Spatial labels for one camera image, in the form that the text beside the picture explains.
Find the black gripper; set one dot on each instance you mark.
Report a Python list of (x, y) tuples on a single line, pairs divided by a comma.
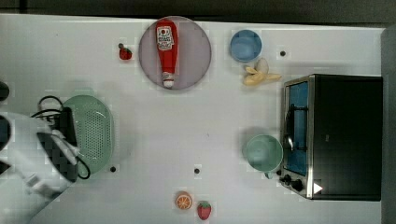
[(65, 124)]

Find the green oval plastic strainer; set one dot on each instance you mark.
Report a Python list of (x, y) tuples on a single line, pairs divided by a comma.
[(94, 130)]

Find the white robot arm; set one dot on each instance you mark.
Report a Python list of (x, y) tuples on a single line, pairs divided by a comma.
[(42, 163)]

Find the red toy strawberry near plate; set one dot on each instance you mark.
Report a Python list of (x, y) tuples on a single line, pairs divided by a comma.
[(124, 53)]

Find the red ketchup bottle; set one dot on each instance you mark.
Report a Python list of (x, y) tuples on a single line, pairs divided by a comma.
[(167, 47)]

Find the toy orange half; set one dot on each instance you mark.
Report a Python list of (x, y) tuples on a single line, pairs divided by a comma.
[(183, 201)]

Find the toy strawberry near orange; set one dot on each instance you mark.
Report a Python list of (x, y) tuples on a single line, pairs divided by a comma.
[(204, 209)]

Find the blue cup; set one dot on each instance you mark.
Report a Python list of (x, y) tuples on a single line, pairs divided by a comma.
[(245, 46)]

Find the mint green mug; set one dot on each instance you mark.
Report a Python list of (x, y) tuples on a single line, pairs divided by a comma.
[(264, 153)]

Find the peeled toy banana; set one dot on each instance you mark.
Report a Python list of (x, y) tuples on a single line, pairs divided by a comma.
[(259, 74)]

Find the black silver toaster oven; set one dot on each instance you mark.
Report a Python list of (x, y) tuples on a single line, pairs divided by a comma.
[(331, 135)]

